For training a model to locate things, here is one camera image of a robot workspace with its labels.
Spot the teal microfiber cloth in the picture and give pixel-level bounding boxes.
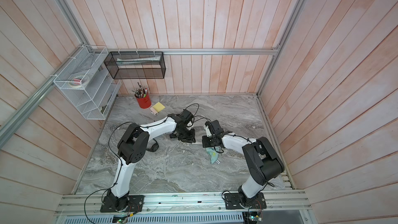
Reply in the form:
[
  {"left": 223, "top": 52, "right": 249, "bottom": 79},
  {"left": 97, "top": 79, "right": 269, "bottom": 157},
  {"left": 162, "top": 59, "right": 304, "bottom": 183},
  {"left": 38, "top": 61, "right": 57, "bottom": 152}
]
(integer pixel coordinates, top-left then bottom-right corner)
[{"left": 206, "top": 147, "right": 220, "bottom": 164}]

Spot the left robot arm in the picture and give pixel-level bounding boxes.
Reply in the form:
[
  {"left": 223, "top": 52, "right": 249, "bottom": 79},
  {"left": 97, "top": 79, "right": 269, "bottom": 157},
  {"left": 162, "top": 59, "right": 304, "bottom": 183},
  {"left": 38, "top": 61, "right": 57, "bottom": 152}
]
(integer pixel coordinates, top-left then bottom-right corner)
[{"left": 104, "top": 109, "right": 196, "bottom": 212}]

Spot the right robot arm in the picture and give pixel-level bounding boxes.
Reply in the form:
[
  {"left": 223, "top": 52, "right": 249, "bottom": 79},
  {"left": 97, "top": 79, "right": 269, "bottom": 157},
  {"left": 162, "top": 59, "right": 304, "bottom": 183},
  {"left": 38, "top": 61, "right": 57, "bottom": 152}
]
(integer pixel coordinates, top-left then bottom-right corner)
[{"left": 202, "top": 120, "right": 285, "bottom": 206}]

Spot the yellow sticky note pad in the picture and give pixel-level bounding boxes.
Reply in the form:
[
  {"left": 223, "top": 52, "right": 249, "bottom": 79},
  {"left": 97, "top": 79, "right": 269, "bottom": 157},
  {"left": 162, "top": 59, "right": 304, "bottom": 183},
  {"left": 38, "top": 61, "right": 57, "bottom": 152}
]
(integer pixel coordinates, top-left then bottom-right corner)
[{"left": 151, "top": 102, "right": 165, "bottom": 113}]

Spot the red pen holder cup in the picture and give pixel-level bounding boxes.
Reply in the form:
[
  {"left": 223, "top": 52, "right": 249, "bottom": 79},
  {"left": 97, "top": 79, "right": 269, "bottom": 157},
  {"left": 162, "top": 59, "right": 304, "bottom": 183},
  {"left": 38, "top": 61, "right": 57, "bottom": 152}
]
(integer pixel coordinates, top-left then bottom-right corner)
[{"left": 136, "top": 94, "right": 152, "bottom": 109}]

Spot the tape roll on shelf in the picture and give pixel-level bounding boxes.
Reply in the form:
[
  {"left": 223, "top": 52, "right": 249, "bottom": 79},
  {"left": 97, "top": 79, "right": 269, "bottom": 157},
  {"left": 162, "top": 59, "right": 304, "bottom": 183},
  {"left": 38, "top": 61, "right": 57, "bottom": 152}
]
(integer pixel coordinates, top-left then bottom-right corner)
[{"left": 67, "top": 75, "right": 89, "bottom": 88}]

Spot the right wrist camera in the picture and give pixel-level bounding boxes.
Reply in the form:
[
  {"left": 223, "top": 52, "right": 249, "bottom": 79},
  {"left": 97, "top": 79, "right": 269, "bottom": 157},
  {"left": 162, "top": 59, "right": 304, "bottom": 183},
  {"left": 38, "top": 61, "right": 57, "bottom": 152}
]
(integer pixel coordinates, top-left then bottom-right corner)
[{"left": 204, "top": 121, "right": 212, "bottom": 137}]

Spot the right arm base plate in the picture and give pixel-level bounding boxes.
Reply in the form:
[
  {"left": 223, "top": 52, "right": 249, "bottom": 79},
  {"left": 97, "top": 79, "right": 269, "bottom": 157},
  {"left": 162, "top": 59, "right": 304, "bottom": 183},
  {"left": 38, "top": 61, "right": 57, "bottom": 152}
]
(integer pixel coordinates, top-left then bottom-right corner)
[{"left": 221, "top": 191, "right": 267, "bottom": 210}]

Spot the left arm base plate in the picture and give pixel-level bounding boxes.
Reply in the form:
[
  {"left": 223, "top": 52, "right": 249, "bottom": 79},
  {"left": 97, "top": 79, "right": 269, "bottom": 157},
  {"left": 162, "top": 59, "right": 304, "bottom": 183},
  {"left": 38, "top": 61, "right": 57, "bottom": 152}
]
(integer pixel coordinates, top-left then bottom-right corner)
[{"left": 100, "top": 193, "right": 145, "bottom": 213}]

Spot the black mesh wall basket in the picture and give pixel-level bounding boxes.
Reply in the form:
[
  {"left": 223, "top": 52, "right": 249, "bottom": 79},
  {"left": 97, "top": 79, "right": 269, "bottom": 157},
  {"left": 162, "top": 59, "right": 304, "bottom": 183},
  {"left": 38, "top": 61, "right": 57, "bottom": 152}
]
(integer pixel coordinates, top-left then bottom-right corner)
[{"left": 104, "top": 51, "right": 166, "bottom": 79}]

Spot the white wire wall shelf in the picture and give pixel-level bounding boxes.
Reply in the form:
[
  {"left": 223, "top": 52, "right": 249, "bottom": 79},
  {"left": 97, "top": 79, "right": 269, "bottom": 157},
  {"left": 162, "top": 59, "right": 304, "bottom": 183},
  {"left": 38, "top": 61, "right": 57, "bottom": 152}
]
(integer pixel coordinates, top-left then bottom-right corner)
[{"left": 54, "top": 46, "right": 121, "bottom": 120}]

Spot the aluminium front rail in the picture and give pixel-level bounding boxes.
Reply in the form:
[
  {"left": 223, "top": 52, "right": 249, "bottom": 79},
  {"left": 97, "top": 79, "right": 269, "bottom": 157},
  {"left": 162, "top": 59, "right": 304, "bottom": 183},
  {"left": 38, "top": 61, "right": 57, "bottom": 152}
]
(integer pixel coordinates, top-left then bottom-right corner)
[{"left": 55, "top": 190, "right": 312, "bottom": 216}]

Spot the aluminium wall frame rail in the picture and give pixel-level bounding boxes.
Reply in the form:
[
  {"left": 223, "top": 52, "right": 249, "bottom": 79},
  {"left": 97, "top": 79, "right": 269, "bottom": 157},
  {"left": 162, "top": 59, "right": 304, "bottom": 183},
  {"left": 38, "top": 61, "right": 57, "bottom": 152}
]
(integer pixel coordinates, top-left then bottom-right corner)
[{"left": 1, "top": 0, "right": 306, "bottom": 147}]

